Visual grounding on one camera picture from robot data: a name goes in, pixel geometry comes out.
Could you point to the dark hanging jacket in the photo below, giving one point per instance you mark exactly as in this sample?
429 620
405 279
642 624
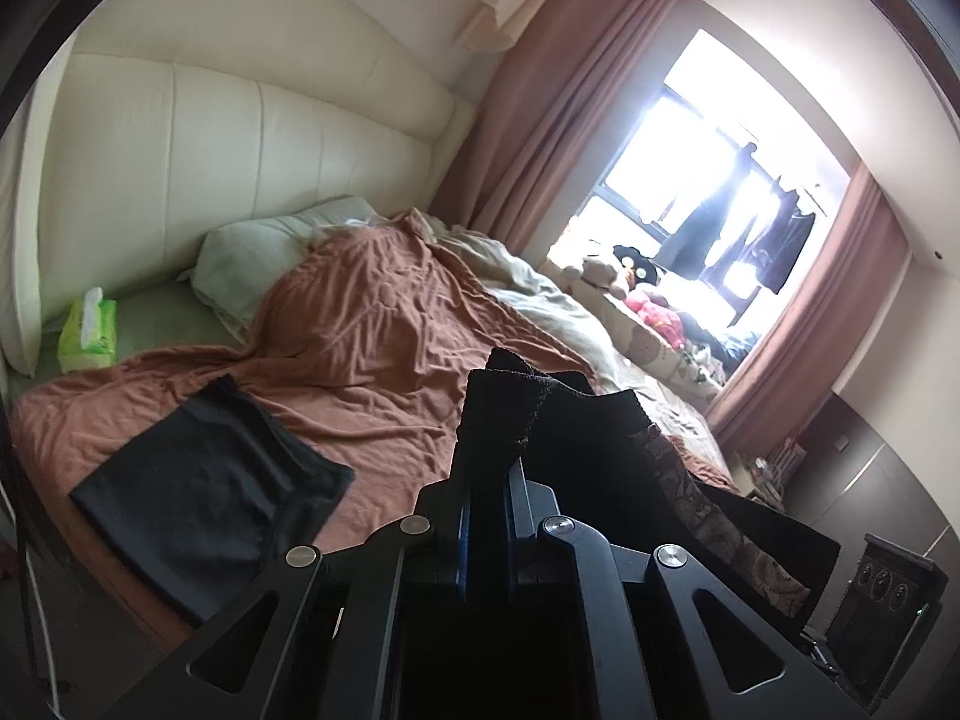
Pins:
709 225

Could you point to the dark hanging shirt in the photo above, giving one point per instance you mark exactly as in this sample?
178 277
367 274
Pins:
787 240

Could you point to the cream duvet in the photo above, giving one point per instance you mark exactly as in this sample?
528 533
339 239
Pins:
540 300

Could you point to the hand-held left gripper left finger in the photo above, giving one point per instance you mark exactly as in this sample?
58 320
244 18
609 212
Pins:
450 540

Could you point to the green tissue pack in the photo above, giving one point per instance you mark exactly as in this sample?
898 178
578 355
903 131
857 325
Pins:
88 326

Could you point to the red plush toy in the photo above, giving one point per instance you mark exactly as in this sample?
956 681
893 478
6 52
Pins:
651 307

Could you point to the black plush toy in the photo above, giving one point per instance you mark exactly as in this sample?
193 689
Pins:
636 262

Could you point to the pale green pillow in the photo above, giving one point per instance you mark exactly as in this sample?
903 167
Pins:
255 262

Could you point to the green bed sheet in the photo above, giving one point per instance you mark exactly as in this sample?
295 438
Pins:
165 322

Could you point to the cream padded headboard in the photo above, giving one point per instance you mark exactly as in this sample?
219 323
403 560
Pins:
225 165

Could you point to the pink curtain beside nightstand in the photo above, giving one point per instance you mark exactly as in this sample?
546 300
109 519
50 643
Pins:
817 300

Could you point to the orange-brown blanket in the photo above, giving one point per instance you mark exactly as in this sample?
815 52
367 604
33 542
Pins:
390 360

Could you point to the bright window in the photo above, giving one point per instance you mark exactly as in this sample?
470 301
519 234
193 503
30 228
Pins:
720 135

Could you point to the black shorts with floral trim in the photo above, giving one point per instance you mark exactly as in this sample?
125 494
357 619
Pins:
585 435
202 487

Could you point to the cream nightstand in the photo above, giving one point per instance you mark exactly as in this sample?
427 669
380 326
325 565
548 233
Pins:
765 469

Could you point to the dark wall cabinet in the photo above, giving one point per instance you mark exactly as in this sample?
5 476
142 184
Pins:
877 465

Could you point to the pink curtain beside headboard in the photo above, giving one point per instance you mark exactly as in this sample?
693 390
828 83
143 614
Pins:
555 112

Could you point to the black box with round dials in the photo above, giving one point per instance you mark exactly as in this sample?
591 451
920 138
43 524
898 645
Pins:
885 615

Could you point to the beige plush bear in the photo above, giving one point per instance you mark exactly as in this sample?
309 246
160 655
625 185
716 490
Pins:
598 274

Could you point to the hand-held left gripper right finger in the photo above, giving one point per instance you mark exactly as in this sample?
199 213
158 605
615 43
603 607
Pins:
525 536

